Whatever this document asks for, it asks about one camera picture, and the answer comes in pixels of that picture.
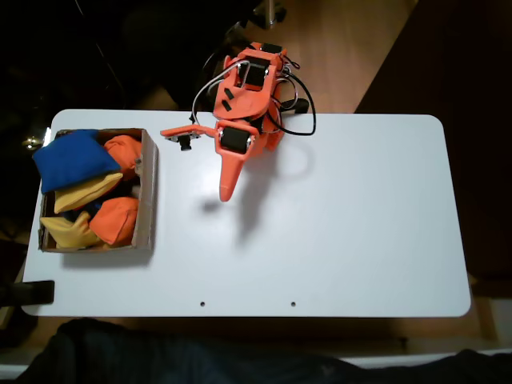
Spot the cardboard box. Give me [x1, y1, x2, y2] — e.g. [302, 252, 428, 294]
[38, 127, 160, 253]

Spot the orange bean bag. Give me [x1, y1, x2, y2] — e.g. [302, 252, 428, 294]
[103, 134, 144, 182]
[88, 196, 140, 246]

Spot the dark blue bean bag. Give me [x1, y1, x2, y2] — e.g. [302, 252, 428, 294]
[59, 199, 103, 223]

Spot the large yellow bean bag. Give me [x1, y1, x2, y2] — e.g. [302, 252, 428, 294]
[54, 171, 124, 214]

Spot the small yellow bean bag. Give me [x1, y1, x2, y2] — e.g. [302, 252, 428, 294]
[39, 210, 103, 250]

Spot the office chair base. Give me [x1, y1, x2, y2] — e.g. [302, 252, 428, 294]
[223, 0, 287, 31]

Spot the dark navy fabric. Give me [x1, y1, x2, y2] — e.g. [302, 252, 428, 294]
[15, 318, 512, 384]

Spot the black table clamp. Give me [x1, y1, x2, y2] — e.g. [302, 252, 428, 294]
[0, 279, 55, 307]

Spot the orange camera mount with camera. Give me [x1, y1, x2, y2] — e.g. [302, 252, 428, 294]
[159, 122, 220, 153]

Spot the black power cable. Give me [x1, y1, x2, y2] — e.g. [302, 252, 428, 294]
[275, 59, 318, 138]

